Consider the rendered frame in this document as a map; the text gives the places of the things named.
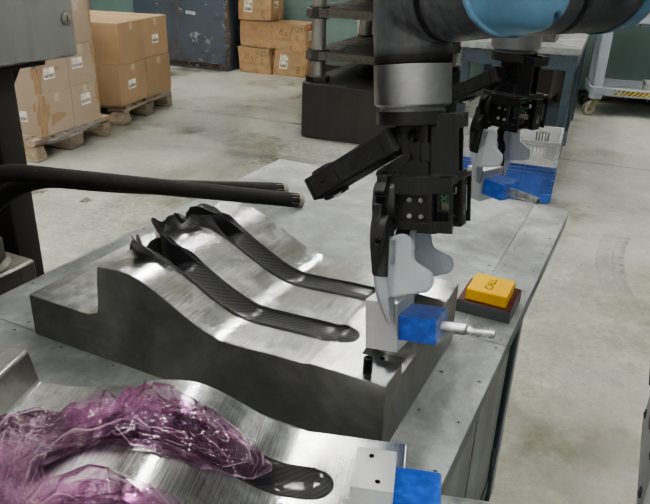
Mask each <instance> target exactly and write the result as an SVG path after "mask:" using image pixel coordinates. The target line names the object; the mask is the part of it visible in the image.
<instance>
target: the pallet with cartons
mask: <svg viewBox="0 0 650 504"><path fill-rule="evenodd" d="M89 11H90V20H91V30H92V42H93V47H94V56H95V66H96V76H97V84H98V93H99V102H100V112H107V113H109V118H110V120H109V121H110V124H112V125H123V126H125V125H128V124H131V123H130V122H131V116H130V115H136V116H149V115H151V114H153V113H155V111H154V110H153V107H154V106H164V107H169V106H171V105H172V94H171V89H170V88H171V72H170V57H169V53H168V45H167V28H166V15H163V14H147V13H130V12H115V11H99V10H89Z"/></svg>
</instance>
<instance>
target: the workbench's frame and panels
mask: <svg viewBox="0 0 650 504"><path fill-rule="evenodd" d="M565 224H566V220H565V222H564V224H563V226H562V229H561V231H560V233H559V235H558V237H557V239H556V241H555V244H554V246H553V248H552V250H551V252H550V254H549V257H548V259H547V261H546V263H545V265H544V267H543V270H542V272H541V274H540V276H539V278H538V280H537V282H536V285H535V287H534V289H533V291H532V293H531V295H530V298H529V300H528V302H527V304H526V306H525V308H524V310H523V313H522V315H521V317H520V319H519V321H518V323H517V326H516V328H515V330H514V332H513V334H512V336H511V339H510V341H509V343H508V345H507V347H506V349H505V351H504V354H503V356H502V358H501V360H500V362H499V364H498V367H497V369H496V371H495V373H494V375H493V377H492V379H491V382H490V384H489V386H488V388H487V390H486V392H485V395H484V397H483V399H482V401H481V403H480V405H479V408H478V410H477V412H476V414H475V416H474V418H473V420H472V423H471V425H470V427H469V429H468V431H467V433H466V436H465V438H464V440H463V442H462V444H461V446H460V448H459V451H458V453H457V455H456V457H455V459H454V461H453V464H452V466H451V468H450V470H449V472H448V474H447V477H446V479H445V481H444V483H443V485H442V487H441V495H446V496H453V497H460V498H467V499H474V500H481V501H488V502H489V500H490V497H491V494H492V491H493V486H494V480H495V475H496V469H497V463H498V458H499V452H500V447H501V441H502V436H503V430H504V425H505V419H506V413H507V408H508V402H509V397H510V391H511V386H512V380H513V375H514V369H515V364H516V358H517V352H518V347H519V341H520V336H521V330H522V325H523V319H524V316H525V314H526V312H527V309H528V307H529V305H530V303H531V301H532V298H533V296H534V294H535V292H536V290H537V287H538V285H539V283H540V281H541V279H542V276H543V274H544V272H545V270H546V267H547V265H548V263H549V261H550V259H551V256H552V254H553V252H554V250H555V248H556V245H557V243H558V241H559V239H560V237H561V234H562V232H563V230H564V228H565Z"/></svg>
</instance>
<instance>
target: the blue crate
mask: <svg viewBox="0 0 650 504"><path fill-rule="evenodd" d="M468 165H472V164H471V157H467V156H463V169H465V168H466V169H467V168H468ZM556 170H557V168H552V167H544V166H536V165H529V164H521V163H513V162H510V164H509V167H508V170H507V172H506V174H505V176H506V177H509V178H512V179H515V180H518V181H519V188H518V190H520V191H523V192H525V193H528V194H531V195H534V196H536V197H539V198H540V202H539V203H542V204H547V203H550V200H551V195H552V190H553V185H554V180H555V175H556Z"/></svg>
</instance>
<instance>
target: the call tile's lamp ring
mask: <svg viewBox="0 0 650 504"><path fill-rule="evenodd" d="M472 279H473V278H471V279H470V281H469V282H468V284H467V285H466V287H465V288H464V290H463V291H462V293H461V294H460V296H459V297H458V299H459V300H463V301H467V302H471V303H475V304H479V305H483V306H487V307H491V308H495V309H500V310H504V311H508V312H511V310H512V308H513V306H514V304H515V302H516V300H517V298H518V296H519V294H520V292H521V289H517V288H514V290H515V293H514V295H513V297H512V299H511V301H510V303H509V305H508V307H507V308H503V307H499V306H495V305H491V304H487V303H483V302H479V301H475V300H471V299H467V298H464V296H465V295H466V289H467V287H468V285H469V284H470V282H471V281H472Z"/></svg>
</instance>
